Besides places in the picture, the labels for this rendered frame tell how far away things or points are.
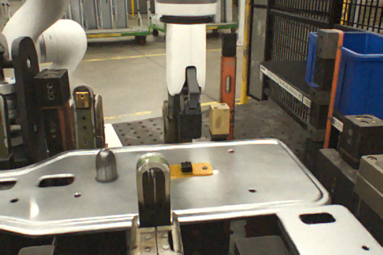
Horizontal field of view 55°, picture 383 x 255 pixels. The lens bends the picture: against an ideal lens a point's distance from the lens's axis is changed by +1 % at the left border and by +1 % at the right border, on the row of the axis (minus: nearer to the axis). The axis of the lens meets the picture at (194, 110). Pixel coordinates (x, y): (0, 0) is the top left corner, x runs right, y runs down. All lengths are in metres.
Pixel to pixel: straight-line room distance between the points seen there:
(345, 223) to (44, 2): 0.81
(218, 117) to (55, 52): 0.61
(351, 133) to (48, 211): 0.47
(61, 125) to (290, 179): 0.45
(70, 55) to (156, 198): 0.81
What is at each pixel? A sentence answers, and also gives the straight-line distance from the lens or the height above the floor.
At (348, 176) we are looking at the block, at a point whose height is 1.00.
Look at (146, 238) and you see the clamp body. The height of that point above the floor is 1.05.
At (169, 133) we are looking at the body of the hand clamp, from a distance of 0.71.
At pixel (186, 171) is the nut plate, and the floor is 1.00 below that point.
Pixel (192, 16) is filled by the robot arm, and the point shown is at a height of 1.25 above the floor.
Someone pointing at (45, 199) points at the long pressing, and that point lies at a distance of 0.57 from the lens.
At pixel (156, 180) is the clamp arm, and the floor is 1.09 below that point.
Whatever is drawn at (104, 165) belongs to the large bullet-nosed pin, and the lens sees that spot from 0.57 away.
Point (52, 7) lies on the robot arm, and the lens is 1.01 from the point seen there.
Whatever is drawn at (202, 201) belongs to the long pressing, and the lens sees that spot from 0.53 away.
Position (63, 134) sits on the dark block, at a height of 1.00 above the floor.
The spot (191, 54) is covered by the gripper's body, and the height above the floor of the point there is 1.20.
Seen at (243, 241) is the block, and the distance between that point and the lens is 0.50.
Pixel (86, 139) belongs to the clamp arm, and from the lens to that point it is 0.72.
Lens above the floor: 1.29
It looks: 20 degrees down
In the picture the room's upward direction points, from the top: straight up
